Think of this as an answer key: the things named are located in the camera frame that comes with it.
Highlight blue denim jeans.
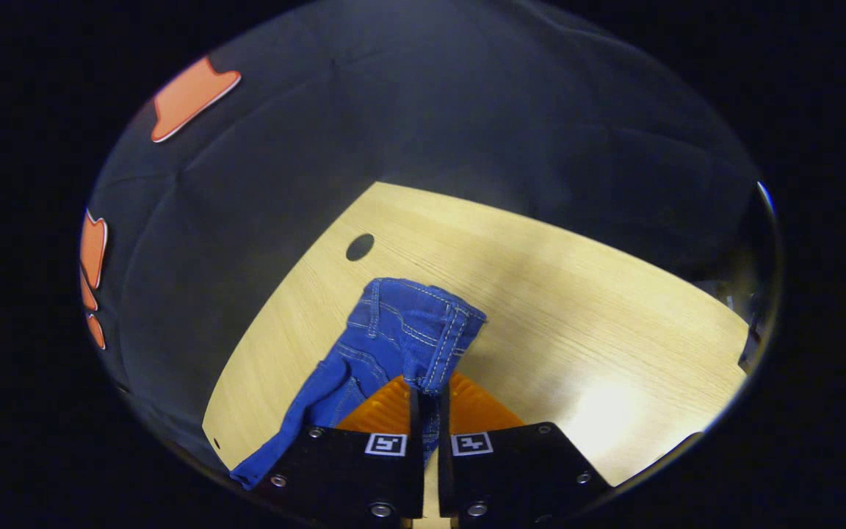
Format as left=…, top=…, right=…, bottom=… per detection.
left=231, top=278, right=488, bottom=491

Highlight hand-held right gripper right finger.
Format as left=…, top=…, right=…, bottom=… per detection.
left=438, top=372, right=612, bottom=527

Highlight black backdrop cloth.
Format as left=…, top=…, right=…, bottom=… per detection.
left=82, top=0, right=780, bottom=471

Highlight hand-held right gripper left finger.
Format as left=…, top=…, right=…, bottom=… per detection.
left=257, top=375, right=424, bottom=525

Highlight black block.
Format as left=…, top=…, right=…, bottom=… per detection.
left=614, top=431, right=704, bottom=487

